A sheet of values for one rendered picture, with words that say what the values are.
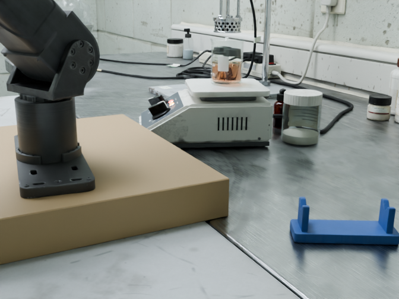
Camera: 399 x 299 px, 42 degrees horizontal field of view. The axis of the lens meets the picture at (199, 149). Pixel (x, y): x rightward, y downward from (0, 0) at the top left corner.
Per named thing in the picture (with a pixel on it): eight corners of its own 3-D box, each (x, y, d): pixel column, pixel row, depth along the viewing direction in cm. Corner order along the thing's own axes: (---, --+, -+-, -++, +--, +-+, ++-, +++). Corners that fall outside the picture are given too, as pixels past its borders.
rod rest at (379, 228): (294, 243, 49) (296, 208, 48) (288, 227, 52) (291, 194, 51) (400, 245, 49) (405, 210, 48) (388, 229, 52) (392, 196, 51)
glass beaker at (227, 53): (247, 88, 80) (249, 35, 78) (213, 89, 79) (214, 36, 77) (237, 82, 86) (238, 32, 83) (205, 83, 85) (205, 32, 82)
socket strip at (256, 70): (265, 79, 141) (265, 63, 140) (198, 62, 175) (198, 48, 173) (281, 78, 144) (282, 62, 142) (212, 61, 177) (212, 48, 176)
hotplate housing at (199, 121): (139, 151, 76) (138, 98, 74) (139, 129, 89) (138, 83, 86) (285, 148, 79) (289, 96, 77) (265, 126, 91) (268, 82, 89)
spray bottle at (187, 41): (183, 59, 181) (183, 28, 178) (181, 58, 185) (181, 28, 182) (194, 59, 182) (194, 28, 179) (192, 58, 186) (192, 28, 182)
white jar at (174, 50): (186, 56, 191) (186, 38, 189) (180, 57, 185) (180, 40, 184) (170, 55, 193) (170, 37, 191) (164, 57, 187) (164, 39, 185)
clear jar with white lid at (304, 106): (316, 148, 79) (320, 96, 76) (277, 144, 81) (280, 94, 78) (321, 139, 84) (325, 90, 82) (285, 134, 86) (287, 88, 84)
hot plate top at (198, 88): (191, 98, 75) (191, 91, 75) (184, 83, 87) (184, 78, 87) (271, 96, 77) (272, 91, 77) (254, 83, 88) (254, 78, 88)
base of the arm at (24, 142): (66, 77, 65) (8, 79, 63) (92, 110, 47) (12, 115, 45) (70, 137, 68) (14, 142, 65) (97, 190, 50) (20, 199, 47)
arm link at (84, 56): (43, 34, 59) (-2, 37, 55) (94, 38, 54) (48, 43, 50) (47, 88, 61) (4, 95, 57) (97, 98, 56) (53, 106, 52)
